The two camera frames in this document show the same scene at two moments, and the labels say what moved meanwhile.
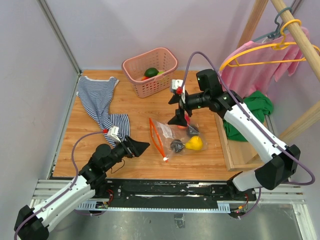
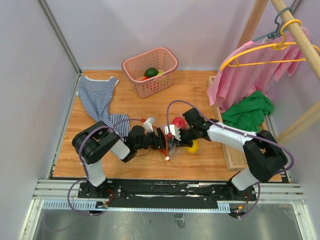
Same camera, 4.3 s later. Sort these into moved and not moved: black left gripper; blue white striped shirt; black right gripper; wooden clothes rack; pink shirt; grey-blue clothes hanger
Moved: black right gripper; black left gripper
Not moved: blue white striped shirt; wooden clothes rack; pink shirt; grey-blue clothes hanger
